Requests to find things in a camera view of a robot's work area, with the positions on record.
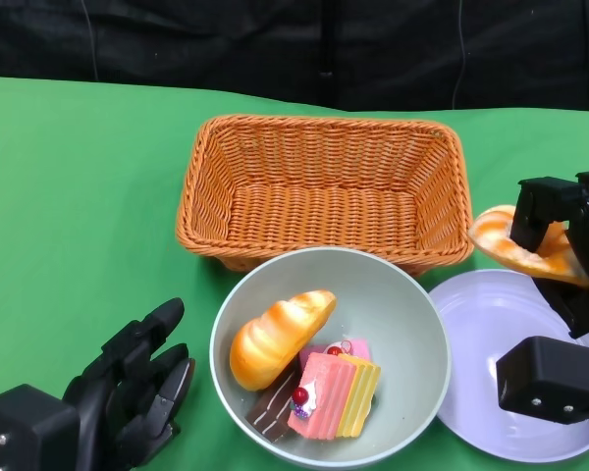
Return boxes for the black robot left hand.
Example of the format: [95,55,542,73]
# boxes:
[61,297,196,471]

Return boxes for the twisted orange-white ring bread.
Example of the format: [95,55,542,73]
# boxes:
[468,204,589,287]

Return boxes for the chocolate cake slice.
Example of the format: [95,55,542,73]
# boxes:
[244,370,303,445]

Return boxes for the long orange-white bread loaf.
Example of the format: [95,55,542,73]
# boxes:
[229,288,338,393]

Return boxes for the pink and yellow layered cake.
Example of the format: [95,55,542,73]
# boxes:
[287,351,381,440]

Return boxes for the grey-green bowl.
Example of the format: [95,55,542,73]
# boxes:
[208,246,453,466]

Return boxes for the small pink cherry cake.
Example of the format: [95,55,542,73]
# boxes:
[298,336,372,367]

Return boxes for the pale lavender plate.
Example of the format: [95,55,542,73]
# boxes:
[427,268,589,462]

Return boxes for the orange wicker basket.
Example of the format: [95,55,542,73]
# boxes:
[175,114,475,276]

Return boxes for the green tablecloth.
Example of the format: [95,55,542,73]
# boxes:
[0,75,589,471]

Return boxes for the black curtain backdrop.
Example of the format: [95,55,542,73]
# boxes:
[0,0,589,113]

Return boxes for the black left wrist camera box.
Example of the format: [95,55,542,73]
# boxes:
[0,385,82,471]

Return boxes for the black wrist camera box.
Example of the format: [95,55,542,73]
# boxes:
[496,336,589,424]
[0,385,82,471]

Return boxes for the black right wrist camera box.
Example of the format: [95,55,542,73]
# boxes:
[496,336,589,424]

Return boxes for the thin white hanging cord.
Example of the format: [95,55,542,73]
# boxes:
[451,0,467,108]
[80,0,99,79]

